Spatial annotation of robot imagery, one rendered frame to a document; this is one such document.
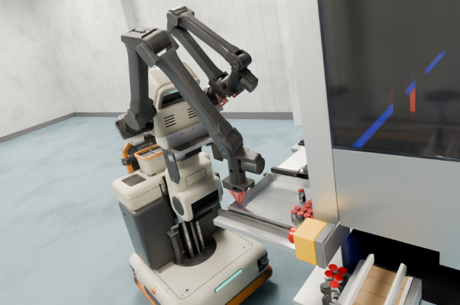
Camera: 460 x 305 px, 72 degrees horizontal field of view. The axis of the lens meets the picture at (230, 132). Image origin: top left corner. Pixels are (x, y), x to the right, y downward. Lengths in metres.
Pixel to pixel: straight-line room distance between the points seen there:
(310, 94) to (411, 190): 0.26
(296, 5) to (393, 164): 0.36
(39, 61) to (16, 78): 0.70
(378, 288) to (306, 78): 0.46
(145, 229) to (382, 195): 1.35
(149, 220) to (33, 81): 7.60
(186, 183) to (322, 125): 0.96
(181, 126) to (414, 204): 1.03
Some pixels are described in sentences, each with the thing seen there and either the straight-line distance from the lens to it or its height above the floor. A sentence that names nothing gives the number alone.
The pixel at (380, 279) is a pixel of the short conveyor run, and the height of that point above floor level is 0.93.
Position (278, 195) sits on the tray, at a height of 0.88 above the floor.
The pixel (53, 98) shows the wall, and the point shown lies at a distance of 9.29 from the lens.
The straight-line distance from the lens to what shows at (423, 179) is 0.68.
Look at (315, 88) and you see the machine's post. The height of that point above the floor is 1.34.
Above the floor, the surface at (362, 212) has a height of 1.07.
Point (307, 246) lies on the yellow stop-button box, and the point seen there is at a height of 1.01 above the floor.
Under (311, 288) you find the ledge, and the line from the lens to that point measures 0.86.
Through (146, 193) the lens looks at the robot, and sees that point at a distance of 1.74.
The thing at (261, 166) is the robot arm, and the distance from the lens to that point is 1.02.
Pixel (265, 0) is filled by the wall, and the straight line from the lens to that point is 4.71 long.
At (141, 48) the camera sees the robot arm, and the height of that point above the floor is 1.48.
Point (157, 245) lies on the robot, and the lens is 1.89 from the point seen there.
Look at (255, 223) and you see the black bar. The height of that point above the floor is 0.90.
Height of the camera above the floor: 1.50
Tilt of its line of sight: 18 degrees down
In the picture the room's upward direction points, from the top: 12 degrees counter-clockwise
